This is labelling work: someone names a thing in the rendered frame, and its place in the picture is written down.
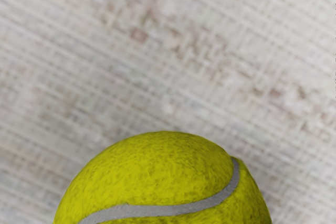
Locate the yellow tennis ball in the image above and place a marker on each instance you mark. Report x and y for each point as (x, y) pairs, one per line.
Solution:
(162, 179)

